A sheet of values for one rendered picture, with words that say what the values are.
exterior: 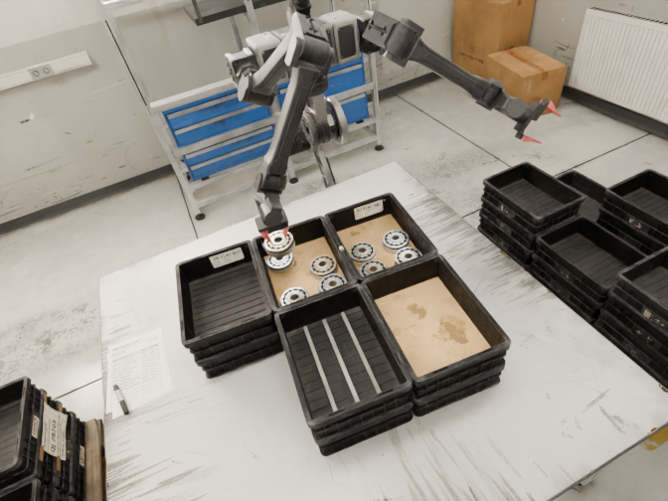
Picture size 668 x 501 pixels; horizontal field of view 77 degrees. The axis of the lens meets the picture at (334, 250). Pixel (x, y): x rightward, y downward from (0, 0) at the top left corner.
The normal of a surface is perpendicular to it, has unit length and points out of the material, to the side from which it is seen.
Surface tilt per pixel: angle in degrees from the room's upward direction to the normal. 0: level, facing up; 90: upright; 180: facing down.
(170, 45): 90
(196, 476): 0
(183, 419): 0
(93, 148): 90
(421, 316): 0
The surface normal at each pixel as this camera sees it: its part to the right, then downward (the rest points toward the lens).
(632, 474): -0.15, -0.71
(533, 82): 0.22, 0.64
